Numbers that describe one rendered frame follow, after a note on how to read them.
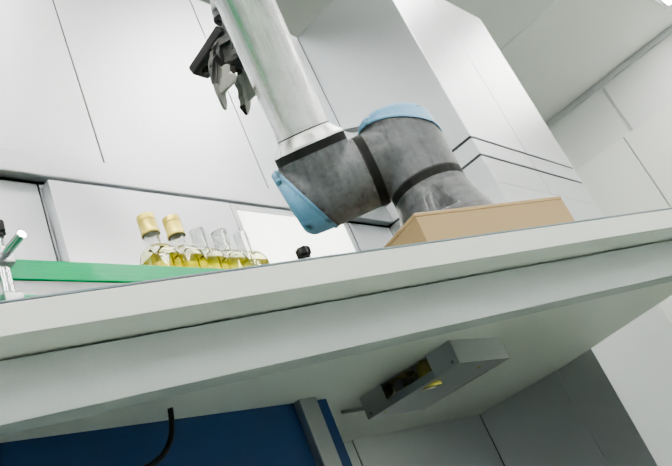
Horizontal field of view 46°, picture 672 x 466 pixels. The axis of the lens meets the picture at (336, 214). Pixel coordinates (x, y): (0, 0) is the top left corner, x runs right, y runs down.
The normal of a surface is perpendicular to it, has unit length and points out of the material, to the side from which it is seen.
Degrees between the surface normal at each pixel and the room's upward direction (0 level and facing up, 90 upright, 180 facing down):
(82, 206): 90
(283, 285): 90
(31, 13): 90
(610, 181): 90
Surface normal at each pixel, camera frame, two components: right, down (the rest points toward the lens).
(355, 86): -0.65, -0.09
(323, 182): -0.01, 0.05
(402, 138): -0.15, -0.40
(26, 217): 0.66, -0.55
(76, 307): 0.43, -0.56
